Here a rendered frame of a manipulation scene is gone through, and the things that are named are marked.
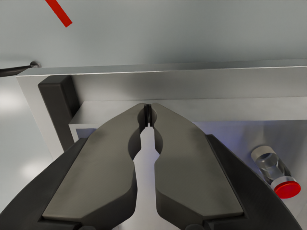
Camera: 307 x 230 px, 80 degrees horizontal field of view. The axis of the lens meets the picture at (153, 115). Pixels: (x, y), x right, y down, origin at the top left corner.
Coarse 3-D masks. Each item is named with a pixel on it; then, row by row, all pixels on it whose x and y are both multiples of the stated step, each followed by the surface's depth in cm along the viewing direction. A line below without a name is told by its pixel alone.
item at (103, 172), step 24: (120, 120) 10; (144, 120) 12; (96, 144) 8; (120, 144) 8; (72, 168) 7; (96, 168) 7; (120, 168) 7; (72, 192) 6; (96, 192) 6; (120, 192) 6; (48, 216) 6; (72, 216) 6; (96, 216) 6; (120, 216) 7
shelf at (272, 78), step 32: (160, 64) 16; (192, 64) 16; (224, 64) 16; (256, 64) 15; (288, 64) 15; (32, 96) 16; (96, 96) 16; (128, 96) 16; (160, 96) 16; (192, 96) 16; (224, 96) 16; (256, 96) 16; (288, 96) 16
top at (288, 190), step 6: (276, 186) 15; (282, 186) 15; (288, 186) 15; (294, 186) 15; (300, 186) 15; (276, 192) 15; (282, 192) 15; (288, 192) 15; (294, 192) 15; (282, 198) 16
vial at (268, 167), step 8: (256, 152) 18; (264, 152) 18; (272, 152) 18; (256, 160) 18; (264, 160) 17; (272, 160) 17; (280, 160) 17; (264, 168) 17; (272, 168) 16; (280, 168) 16; (264, 176) 17; (272, 176) 16; (280, 176) 16; (288, 176) 15; (272, 184) 16
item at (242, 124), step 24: (72, 120) 14; (96, 120) 14; (192, 120) 13; (216, 120) 13; (240, 120) 13; (264, 120) 13; (288, 120) 13; (144, 144) 19; (240, 144) 19; (264, 144) 19; (288, 144) 19; (144, 168) 21; (288, 168) 20; (144, 192) 23; (144, 216) 26
